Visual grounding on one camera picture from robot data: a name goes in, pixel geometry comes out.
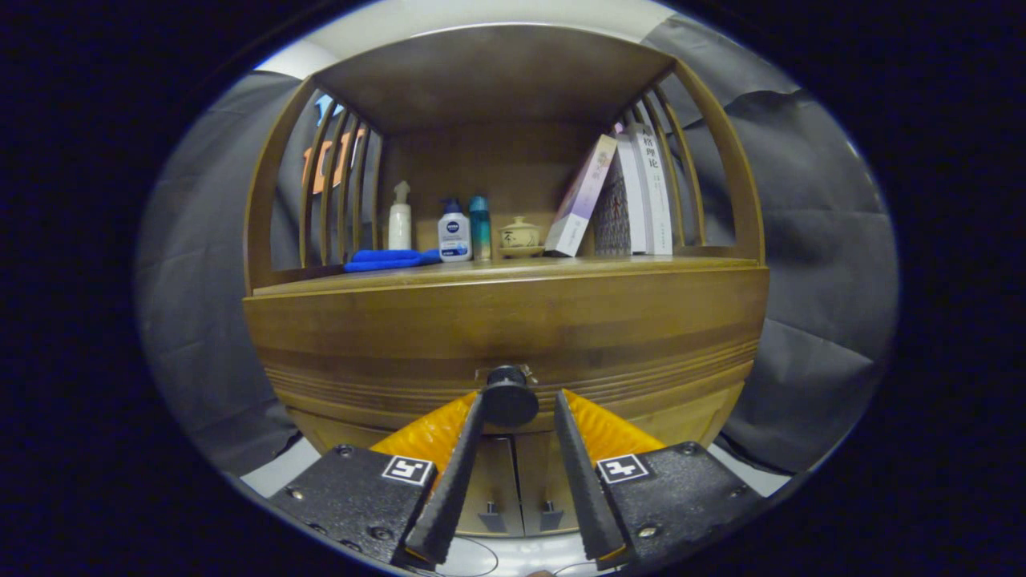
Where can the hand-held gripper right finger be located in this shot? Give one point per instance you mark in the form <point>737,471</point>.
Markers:
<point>585,497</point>

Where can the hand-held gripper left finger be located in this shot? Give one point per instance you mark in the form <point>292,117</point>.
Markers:
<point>453,497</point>

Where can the black round drawer knob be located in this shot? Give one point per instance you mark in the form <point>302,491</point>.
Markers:
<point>509,397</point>

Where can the wooden drawer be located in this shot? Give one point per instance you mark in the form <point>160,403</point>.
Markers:
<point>401,328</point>

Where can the wooden cabinet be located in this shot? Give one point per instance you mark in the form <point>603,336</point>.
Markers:
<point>497,80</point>

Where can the blue folded cloth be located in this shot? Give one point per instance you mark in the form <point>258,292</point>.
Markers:
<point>385,259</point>

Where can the white lotion bottle blue cap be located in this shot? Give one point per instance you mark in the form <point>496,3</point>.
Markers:
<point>454,236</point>

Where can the slim teal bottle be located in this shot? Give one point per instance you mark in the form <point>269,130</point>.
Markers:
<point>480,232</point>

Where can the beige lidded tea cup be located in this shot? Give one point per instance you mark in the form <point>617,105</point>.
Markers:
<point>519,236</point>

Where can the white spray bottle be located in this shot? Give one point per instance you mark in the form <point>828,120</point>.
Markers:
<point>399,224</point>

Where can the white book patterned cover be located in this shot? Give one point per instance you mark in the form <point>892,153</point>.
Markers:
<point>613,216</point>

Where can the purple cover book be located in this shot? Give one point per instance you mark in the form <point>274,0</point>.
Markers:
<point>581,200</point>

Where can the black backdrop cloth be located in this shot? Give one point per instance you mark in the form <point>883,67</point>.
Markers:
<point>801,240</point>

